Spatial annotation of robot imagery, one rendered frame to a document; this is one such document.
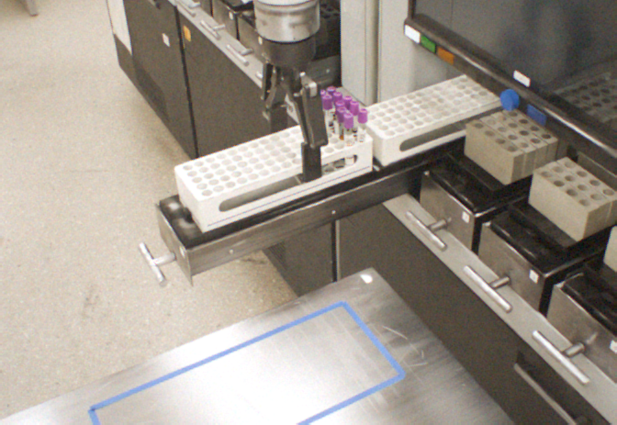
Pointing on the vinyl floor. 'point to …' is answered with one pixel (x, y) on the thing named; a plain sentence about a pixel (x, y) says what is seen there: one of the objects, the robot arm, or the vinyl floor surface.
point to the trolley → (293, 372)
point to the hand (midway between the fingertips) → (295, 150)
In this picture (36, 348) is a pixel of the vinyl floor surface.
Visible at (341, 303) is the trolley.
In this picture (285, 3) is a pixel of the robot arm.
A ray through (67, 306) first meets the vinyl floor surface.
